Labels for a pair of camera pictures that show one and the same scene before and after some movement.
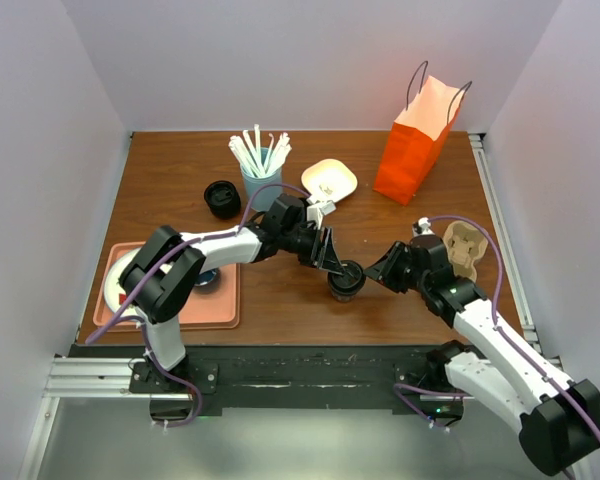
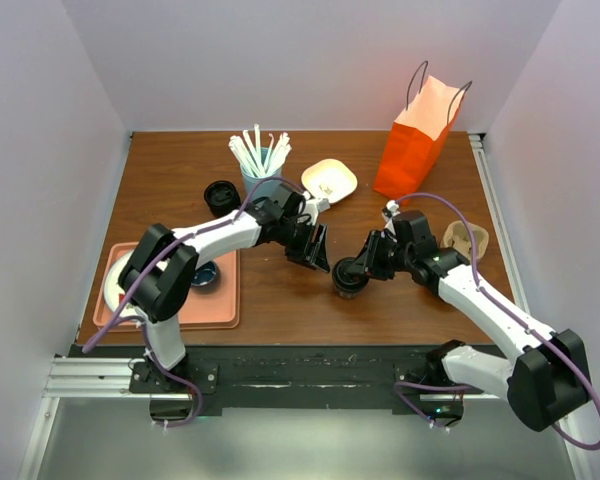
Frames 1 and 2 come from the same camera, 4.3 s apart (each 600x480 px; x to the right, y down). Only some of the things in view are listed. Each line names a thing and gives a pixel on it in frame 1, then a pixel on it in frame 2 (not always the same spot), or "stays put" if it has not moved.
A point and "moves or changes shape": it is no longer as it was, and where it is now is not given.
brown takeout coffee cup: [345, 298] moves or changes shape
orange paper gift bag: [418, 136] stays put
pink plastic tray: [214, 307] stays put
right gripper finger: [381, 269] to [358, 265]
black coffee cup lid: [352, 280] stays put
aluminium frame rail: [97, 378] stays put
